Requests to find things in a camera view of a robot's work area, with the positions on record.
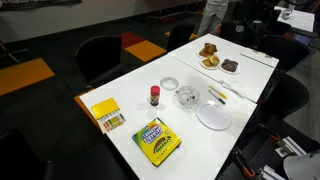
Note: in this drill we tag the black marker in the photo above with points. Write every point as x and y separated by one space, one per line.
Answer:
217 96

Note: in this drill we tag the Crayola marker box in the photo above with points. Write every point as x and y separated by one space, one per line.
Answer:
157 141

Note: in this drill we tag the clear white plate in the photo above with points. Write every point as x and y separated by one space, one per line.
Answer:
213 117

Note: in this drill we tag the plate of yellow buns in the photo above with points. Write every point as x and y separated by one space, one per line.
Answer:
210 62

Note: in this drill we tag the yellow marker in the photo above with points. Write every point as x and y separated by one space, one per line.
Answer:
217 91

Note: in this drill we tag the plate of pastries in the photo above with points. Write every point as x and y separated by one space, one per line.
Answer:
208 50

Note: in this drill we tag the plate of chocolate pastry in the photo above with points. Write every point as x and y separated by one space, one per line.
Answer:
230 66

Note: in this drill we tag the standing person in white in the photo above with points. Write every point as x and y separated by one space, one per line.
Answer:
213 15

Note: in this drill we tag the red capped small bottle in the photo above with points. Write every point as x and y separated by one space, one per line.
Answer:
154 95

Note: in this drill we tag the small clear glass lid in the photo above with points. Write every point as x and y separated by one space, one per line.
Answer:
169 83

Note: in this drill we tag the clear glass bowl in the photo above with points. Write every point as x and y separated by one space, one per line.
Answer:
187 97

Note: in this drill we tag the open yellow crayon box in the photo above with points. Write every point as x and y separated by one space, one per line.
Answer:
108 115

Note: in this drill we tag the black office chair far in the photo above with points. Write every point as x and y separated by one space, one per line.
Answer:
179 36

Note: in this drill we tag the black office chair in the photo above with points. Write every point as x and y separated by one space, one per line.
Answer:
99 59
179 36

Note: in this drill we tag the black office chair left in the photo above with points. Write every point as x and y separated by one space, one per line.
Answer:
99 59

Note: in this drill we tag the white paper napkin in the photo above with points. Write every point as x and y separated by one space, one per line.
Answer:
233 85

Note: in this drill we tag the black chair far right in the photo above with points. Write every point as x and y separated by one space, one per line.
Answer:
289 52

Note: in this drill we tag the black chair front left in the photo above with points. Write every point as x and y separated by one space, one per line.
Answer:
18 161

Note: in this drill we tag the orange handled clamp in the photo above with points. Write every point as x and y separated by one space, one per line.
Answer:
243 165

